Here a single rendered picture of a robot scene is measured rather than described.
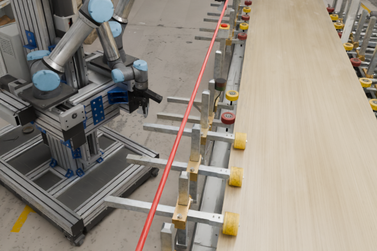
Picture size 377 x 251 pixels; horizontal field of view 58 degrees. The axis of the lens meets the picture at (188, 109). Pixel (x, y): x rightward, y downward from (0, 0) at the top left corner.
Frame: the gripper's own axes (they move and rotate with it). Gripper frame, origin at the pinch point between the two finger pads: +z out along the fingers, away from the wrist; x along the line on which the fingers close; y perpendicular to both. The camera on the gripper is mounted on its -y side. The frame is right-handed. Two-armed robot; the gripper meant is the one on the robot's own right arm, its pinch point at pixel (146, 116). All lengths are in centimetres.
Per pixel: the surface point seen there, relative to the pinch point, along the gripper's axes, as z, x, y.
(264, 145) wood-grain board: -8, 21, -68
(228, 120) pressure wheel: -7.8, 4.1, -48.3
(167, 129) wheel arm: -13.4, 26.6, -19.4
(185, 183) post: -26, 73, -38
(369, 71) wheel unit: -3, -89, -145
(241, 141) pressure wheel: -14, 28, -57
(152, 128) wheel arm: -12.4, 26.6, -11.8
